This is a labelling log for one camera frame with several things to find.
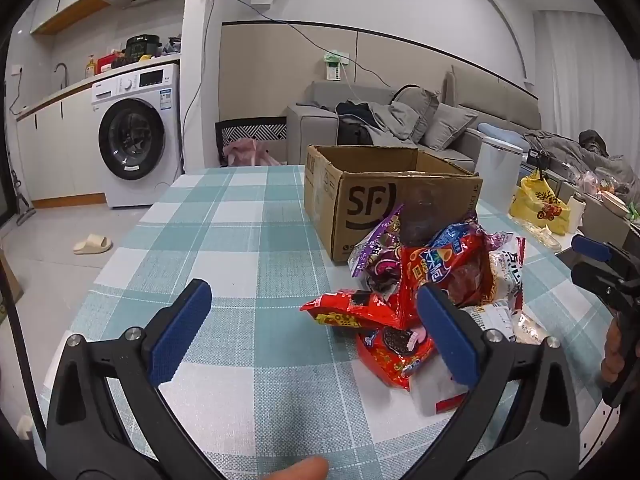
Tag white curtain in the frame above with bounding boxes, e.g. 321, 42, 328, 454
534, 10, 622, 137

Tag purple snack packet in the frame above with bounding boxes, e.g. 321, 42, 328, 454
347, 204, 406, 293

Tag beige slipper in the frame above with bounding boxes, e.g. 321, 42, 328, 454
73, 232, 114, 256

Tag person's right hand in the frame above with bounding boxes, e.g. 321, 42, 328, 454
601, 317, 623, 387

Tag black cable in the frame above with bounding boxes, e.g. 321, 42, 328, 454
0, 260, 51, 438

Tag large grey pillow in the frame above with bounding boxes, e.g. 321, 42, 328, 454
390, 85, 442, 144

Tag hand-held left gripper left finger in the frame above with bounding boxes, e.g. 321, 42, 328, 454
45, 279, 227, 480

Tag black clothes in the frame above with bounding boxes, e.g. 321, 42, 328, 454
335, 101, 382, 146

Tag red cone chips bag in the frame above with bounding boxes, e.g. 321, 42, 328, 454
400, 225, 496, 323

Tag grey jacket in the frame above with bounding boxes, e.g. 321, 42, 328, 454
367, 102, 417, 142

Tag white kitchen counter cabinet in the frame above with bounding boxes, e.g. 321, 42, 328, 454
15, 80, 108, 209

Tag clear plastic wrapper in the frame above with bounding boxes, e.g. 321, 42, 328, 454
520, 222, 562, 252

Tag blue snack packet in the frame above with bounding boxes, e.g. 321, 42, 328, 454
432, 219, 483, 253

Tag white paper roll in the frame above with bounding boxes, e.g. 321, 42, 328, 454
567, 192, 587, 234

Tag white bin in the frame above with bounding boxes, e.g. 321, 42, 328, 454
472, 135, 524, 207

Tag light blue pillow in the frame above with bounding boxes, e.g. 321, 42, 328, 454
477, 122, 524, 149

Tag white washing machine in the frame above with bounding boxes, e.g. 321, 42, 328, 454
92, 62, 182, 209

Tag wooden upper cabinet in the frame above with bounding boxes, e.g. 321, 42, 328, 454
30, 0, 112, 37

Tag teal checked tablecloth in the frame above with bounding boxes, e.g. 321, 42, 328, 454
35, 164, 616, 480

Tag grey coat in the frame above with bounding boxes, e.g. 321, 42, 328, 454
522, 129, 640, 197

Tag grey sofa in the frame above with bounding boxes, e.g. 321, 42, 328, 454
286, 65, 544, 172

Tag red yellow-print snack packet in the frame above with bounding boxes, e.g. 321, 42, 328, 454
300, 289, 418, 336

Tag white black-print snack packet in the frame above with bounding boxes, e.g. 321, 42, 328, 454
487, 232, 528, 346

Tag person's left hand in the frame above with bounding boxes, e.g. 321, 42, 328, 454
259, 459, 330, 480

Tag cardboard box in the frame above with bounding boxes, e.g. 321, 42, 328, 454
304, 144, 483, 265

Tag white green wall device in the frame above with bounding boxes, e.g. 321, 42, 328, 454
322, 50, 351, 81

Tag yellow plastic bag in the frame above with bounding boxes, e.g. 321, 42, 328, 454
509, 170, 572, 236

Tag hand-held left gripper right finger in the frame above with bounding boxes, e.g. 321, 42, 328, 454
401, 284, 582, 480

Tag black white patterned basket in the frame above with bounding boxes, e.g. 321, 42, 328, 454
215, 117, 289, 166

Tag black cooker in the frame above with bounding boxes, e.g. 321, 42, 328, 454
122, 35, 164, 66

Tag pink cloth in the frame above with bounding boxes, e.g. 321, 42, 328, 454
222, 137, 282, 167

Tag red cookie packet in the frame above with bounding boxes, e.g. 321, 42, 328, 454
356, 322, 436, 392

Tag small grey pillow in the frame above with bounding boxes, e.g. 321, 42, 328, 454
417, 102, 479, 152

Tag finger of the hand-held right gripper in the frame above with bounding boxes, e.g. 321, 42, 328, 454
571, 233, 640, 287
570, 262, 640, 312

